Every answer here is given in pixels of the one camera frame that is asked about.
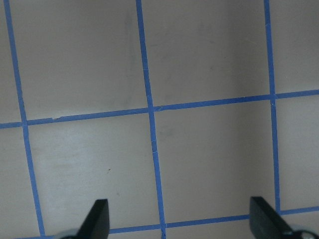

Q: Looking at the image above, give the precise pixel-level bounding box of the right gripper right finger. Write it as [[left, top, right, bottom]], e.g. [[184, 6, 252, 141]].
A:
[[249, 196, 302, 239]]

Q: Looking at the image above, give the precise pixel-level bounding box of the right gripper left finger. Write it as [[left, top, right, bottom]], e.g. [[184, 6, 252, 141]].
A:
[[75, 199, 110, 239]]

